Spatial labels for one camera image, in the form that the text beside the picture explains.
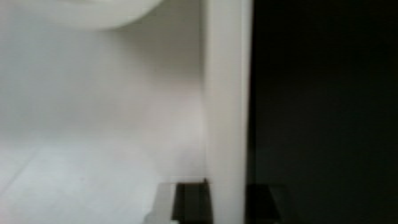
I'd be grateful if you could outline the white square tabletop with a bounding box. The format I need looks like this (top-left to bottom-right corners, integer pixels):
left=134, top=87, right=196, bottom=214
left=0, top=0, right=251, bottom=224

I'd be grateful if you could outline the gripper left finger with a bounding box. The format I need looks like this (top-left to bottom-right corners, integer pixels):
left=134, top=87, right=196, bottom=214
left=170, top=181, right=211, bottom=224

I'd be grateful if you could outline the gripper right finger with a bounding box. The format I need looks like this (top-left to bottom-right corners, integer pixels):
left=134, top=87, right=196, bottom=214
left=244, top=184, right=287, bottom=224

